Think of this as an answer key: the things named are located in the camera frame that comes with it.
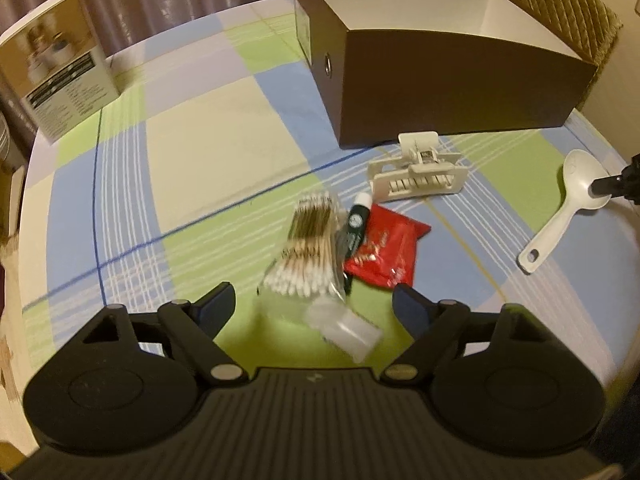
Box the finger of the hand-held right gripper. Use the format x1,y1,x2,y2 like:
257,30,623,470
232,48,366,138
590,155,640,201

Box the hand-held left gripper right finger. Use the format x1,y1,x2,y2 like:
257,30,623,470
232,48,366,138
382,282,541,386

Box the white plastic spoon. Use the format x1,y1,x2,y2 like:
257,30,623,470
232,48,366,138
517,149,613,275

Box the brown cardboard storage box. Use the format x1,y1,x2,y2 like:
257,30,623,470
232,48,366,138
291,0,598,150

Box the white product box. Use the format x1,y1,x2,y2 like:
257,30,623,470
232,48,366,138
0,0,121,141

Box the white hair claw clip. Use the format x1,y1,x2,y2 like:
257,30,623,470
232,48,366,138
367,131,469,197

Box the red snack packet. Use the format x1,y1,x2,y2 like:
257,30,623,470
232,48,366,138
342,203,432,288

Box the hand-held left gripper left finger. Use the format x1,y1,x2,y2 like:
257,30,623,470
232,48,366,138
80,281,247,387

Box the pack of cotton swabs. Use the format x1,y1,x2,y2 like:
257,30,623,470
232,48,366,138
256,191,348,311

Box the dark green lip balm tube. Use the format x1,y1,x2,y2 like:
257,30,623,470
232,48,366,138
336,192,373,295

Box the checked tablecloth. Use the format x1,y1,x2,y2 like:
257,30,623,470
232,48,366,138
17,0,640,411

